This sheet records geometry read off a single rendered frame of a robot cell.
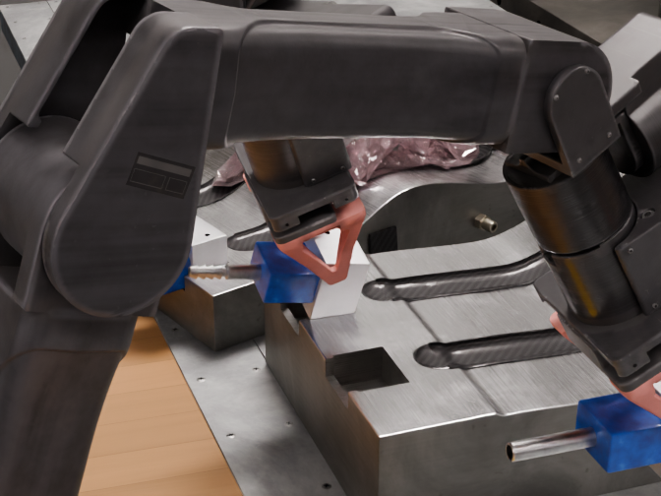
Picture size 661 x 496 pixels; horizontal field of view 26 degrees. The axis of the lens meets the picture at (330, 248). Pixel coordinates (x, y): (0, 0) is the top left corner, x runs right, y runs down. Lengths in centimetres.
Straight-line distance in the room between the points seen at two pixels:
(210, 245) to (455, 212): 25
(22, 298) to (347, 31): 19
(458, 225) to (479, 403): 39
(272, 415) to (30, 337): 56
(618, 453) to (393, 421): 17
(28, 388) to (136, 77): 14
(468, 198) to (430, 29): 68
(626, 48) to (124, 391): 56
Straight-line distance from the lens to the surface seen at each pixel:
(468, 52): 68
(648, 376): 82
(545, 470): 103
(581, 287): 81
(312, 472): 108
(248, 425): 113
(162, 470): 109
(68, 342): 61
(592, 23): 216
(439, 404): 99
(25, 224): 60
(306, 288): 107
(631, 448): 88
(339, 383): 106
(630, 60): 79
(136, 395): 118
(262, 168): 100
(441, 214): 133
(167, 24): 58
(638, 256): 80
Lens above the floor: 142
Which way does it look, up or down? 26 degrees down
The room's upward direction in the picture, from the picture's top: straight up
